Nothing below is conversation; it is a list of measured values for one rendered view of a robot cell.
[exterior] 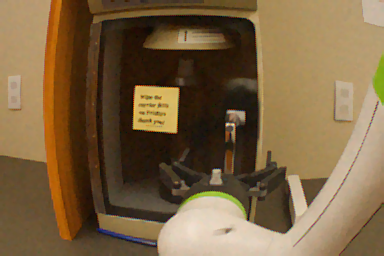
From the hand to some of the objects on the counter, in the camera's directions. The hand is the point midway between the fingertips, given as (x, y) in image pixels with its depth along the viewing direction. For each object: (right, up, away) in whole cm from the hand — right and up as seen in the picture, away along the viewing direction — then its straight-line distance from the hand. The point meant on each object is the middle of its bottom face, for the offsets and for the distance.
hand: (229, 160), depth 97 cm
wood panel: (-30, -13, +30) cm, 44 cm away
